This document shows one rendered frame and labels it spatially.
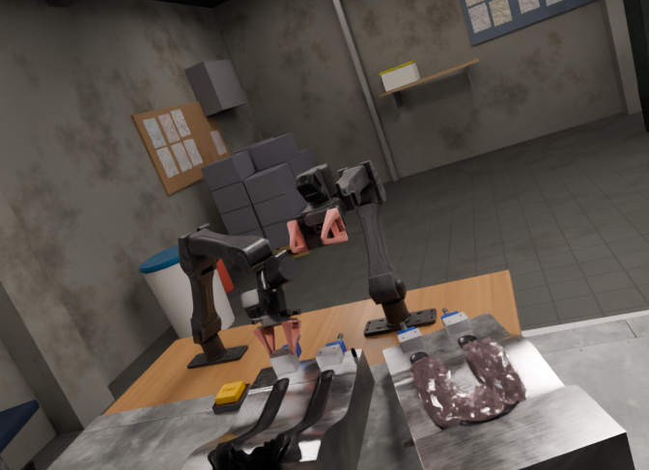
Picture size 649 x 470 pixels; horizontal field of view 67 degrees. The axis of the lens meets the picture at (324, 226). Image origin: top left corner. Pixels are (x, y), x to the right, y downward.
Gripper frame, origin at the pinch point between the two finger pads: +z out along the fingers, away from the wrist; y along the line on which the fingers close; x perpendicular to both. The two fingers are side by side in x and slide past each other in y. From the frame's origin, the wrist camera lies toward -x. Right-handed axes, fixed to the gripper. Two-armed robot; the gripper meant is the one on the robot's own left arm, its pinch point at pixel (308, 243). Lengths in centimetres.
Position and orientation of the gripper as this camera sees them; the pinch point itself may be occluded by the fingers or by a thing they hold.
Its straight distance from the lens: 90.1
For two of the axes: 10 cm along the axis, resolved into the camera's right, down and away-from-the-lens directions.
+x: 3.5, 9.0, 2.6
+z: -2.5, 3.6, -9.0
